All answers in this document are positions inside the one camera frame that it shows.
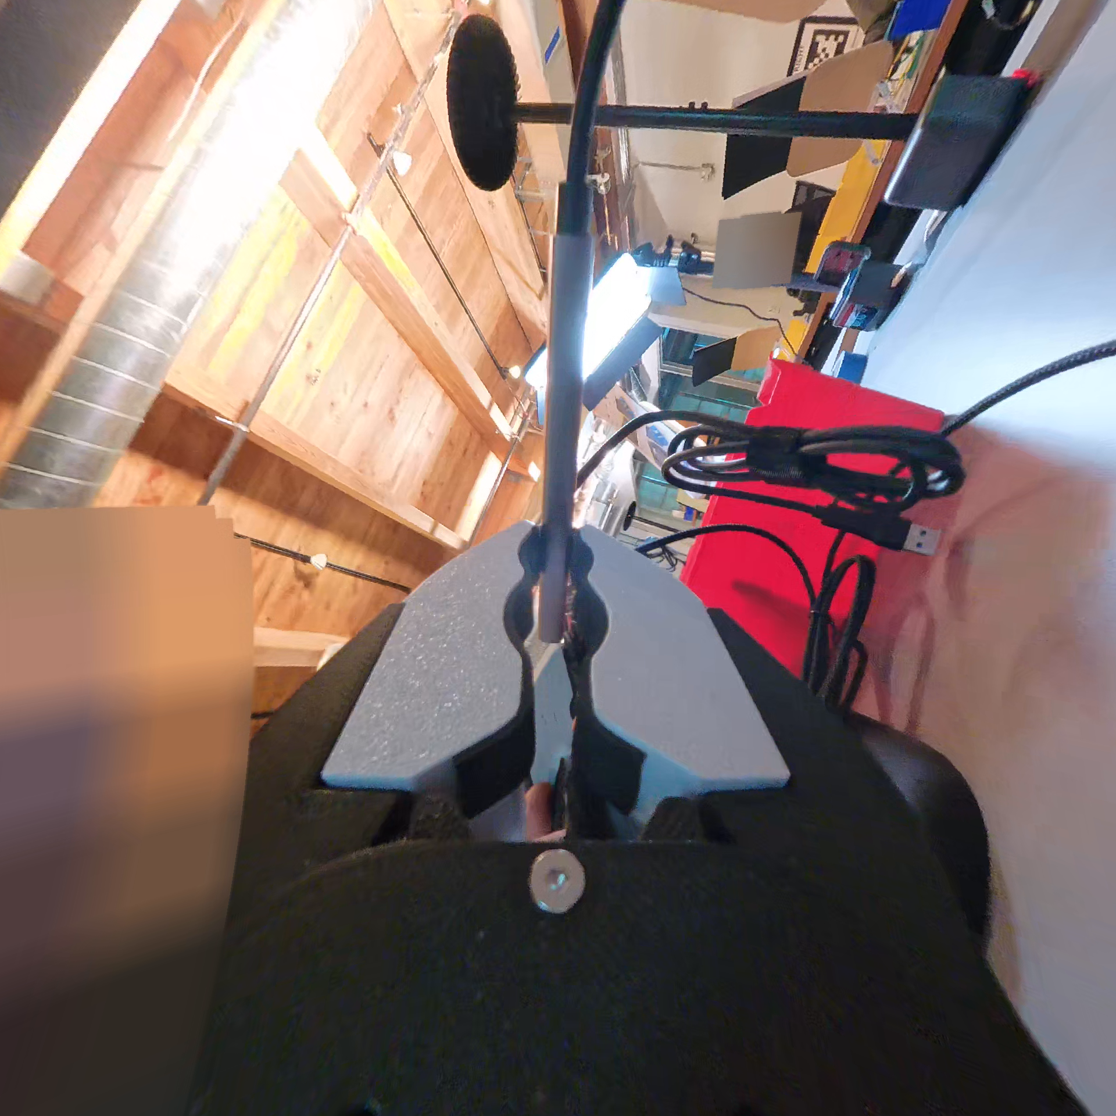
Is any smooth black usb cable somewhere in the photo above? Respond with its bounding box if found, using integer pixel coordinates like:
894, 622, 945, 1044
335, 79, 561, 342
576, 408, 968, 713

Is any grey usb hub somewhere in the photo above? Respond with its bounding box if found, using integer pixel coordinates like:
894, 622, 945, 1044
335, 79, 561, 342
534, 231, 601, 646

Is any dark grey equipment box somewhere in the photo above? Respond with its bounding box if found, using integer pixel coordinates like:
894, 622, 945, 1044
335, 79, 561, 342
884, 74, 1032, 211

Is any black floor lamp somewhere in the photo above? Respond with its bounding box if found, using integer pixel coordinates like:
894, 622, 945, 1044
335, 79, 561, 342
446, 14, 926, 193

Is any silver ventilation duct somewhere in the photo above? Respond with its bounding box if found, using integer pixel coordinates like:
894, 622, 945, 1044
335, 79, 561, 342
0, 0, 293, 512

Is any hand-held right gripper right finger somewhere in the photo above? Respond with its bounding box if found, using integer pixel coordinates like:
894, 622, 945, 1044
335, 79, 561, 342
574, 523, 791, 839

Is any black braided cable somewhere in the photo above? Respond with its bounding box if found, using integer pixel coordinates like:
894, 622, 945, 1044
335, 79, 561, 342
943, 342, 1116, 437

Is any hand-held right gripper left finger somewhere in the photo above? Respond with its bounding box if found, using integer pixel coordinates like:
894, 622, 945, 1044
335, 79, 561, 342
322, 521, 537, 819

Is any red plastic bin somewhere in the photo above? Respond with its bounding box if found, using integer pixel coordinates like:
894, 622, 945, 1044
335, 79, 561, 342
680, 359, 947, 691

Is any led panel light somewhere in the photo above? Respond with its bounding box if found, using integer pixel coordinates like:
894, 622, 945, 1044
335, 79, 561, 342
523, 251, 693, 412

